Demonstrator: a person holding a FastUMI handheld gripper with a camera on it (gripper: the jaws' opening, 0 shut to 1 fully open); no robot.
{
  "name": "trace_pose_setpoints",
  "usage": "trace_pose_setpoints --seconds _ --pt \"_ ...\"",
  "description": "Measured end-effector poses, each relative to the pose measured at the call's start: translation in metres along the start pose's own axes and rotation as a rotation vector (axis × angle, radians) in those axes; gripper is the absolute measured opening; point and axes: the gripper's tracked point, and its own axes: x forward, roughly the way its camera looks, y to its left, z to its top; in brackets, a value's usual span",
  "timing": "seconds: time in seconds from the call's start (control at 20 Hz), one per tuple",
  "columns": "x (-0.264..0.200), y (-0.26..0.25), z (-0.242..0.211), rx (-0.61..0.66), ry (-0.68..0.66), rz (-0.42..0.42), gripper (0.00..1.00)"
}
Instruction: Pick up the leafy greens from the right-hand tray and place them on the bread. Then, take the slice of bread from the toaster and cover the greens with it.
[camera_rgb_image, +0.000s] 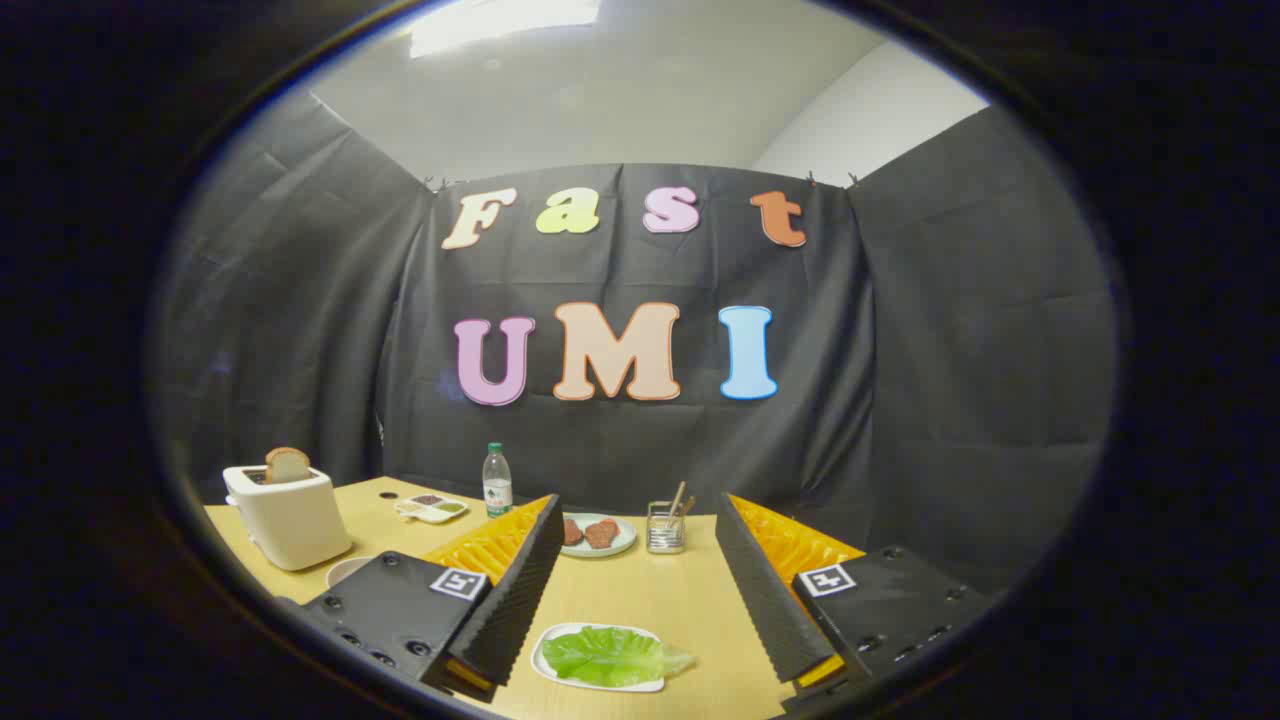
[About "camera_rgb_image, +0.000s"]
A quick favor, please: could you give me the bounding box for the round plate with meat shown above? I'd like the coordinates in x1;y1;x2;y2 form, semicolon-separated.
560;512;638;559

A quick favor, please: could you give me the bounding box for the white toaster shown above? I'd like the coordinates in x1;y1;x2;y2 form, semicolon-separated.
222;464;354;572

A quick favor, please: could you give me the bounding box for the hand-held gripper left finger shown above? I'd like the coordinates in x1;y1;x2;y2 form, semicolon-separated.
296;493;565;704

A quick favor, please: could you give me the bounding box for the clear glass utensil holder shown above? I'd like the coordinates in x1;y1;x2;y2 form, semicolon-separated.
646;501;687;555

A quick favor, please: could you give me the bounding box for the white divided sauce dish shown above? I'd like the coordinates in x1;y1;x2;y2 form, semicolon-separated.
394;494;470;525

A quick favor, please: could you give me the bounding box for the green lettuce leaf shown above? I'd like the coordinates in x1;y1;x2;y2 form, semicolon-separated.
541;625;697;689

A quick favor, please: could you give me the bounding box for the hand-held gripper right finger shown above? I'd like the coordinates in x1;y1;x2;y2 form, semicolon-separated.
714;492;993;709

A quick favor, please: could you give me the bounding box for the clear plastic water bottle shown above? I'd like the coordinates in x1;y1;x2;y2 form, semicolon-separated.
482;442;514;518

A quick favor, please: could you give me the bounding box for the black backdrop cloth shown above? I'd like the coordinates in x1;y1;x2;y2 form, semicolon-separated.
152;92;1119;593

